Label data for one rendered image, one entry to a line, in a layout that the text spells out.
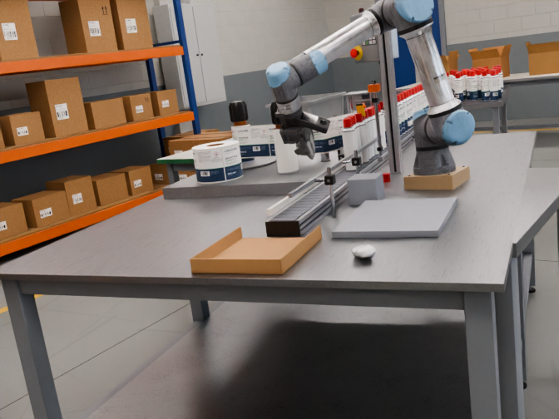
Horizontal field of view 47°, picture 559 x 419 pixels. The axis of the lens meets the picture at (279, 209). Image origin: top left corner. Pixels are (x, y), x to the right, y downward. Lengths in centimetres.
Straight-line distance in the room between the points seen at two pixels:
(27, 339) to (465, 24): 903
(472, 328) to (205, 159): 150
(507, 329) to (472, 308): 33
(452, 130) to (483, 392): 94
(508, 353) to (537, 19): 855
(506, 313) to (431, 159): 74
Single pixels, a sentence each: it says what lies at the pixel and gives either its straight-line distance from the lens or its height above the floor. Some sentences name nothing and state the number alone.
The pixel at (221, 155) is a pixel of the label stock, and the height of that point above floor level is 99.
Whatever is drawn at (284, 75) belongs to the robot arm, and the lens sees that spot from 198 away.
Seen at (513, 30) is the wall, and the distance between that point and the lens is 1024.
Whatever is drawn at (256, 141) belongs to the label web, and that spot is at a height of 99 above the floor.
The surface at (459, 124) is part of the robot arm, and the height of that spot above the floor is 106.
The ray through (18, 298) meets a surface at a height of 74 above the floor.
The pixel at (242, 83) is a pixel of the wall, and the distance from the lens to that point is 928.
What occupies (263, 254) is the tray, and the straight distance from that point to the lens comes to 176.
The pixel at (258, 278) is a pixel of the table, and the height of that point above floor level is 83.
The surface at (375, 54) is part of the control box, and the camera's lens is 263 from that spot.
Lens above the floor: 135
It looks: 13 degrees down
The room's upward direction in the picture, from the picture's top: 8 degrees counter-clockwise
